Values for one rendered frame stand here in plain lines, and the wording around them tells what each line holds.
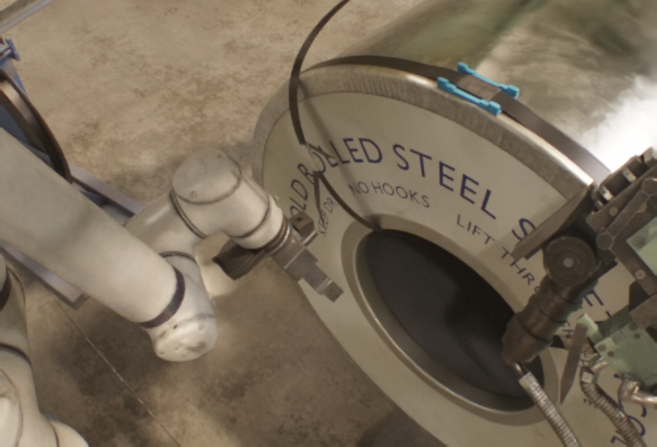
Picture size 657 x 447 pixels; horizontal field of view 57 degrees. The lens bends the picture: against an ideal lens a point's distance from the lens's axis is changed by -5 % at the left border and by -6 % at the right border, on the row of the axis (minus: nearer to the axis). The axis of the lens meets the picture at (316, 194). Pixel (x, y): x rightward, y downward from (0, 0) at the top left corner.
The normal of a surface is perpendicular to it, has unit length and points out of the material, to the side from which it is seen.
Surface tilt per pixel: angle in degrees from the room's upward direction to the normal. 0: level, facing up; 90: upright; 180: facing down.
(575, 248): 58
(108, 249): 75
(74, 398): 0
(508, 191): 90
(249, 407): 0
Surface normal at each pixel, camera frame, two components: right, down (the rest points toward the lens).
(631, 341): -0.45, 0.21
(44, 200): 0.88, 0.02
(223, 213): 0.34, 0.68
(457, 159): -0.70, 0.55
